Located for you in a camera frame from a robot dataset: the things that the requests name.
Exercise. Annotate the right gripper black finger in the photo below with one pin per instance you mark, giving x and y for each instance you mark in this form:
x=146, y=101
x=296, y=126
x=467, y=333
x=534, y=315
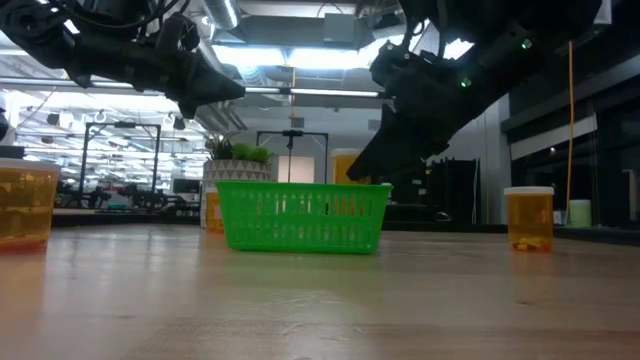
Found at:
x=400, y=145

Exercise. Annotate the white board panel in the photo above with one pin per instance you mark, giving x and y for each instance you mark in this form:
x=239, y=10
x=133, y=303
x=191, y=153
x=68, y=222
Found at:
x=301, y=170

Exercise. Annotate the black cabinet row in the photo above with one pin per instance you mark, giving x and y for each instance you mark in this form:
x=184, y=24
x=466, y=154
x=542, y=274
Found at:
x=455, y=190

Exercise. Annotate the white triangle-patterned planter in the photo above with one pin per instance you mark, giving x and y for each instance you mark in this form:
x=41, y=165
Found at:
x=235, y=171

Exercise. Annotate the long ceiling light bar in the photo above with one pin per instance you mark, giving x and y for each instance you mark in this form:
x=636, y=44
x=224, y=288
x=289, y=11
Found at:
x=330, y=92
x=110, y=84

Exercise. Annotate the narrow black metal frame stand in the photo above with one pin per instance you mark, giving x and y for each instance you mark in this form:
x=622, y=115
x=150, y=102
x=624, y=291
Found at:
x=292, y=133

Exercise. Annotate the green plastic slotted basket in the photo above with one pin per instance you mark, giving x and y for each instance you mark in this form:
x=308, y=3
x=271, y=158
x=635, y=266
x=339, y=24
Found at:
x=300, y=220

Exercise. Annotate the silver round air duct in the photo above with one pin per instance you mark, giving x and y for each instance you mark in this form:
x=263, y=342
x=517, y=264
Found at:
x=225, y=12

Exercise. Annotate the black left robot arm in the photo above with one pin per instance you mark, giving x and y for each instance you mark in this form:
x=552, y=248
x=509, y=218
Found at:
x=30, y=25

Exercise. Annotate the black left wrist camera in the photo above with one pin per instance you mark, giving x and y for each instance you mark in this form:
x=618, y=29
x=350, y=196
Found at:
x=177, y=32

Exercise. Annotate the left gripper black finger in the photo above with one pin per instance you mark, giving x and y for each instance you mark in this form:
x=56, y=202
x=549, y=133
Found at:
x=215, y=82
x=189, y=109

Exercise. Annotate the light green bushy plant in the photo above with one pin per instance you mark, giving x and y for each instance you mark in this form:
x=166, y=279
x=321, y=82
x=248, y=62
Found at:
x=252, y=152

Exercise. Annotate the pale green cup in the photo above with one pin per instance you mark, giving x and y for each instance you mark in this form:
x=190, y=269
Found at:
x=580, y=214

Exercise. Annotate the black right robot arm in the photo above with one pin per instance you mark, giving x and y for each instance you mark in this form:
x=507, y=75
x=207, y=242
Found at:
x=525, y=25

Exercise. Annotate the wide black metal frame stand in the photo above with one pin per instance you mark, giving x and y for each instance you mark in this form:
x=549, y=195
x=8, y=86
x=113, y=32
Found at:
x=125, y=124

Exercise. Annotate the dark computer monitor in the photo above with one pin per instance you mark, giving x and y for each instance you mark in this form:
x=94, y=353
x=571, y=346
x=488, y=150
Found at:
x=186, y=186

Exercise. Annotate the black screen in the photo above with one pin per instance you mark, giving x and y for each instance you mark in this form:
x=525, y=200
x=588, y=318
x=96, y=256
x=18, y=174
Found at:
x=11, y=152

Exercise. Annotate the amber pill bottle white cap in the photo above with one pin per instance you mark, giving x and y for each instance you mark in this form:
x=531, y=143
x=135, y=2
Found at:
x=342, y=167
x=529, y=220
x=214, y=212
x=25, y=210

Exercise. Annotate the grey square wall speaker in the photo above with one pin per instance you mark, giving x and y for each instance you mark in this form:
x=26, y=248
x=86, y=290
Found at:
x=374, y=125
x=297, y=122

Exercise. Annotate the small black dome object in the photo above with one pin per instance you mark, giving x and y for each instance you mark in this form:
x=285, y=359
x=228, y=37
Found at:
x=442, y=217

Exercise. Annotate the dark green leafy plant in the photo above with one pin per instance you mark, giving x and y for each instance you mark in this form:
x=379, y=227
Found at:
x=220, y=149

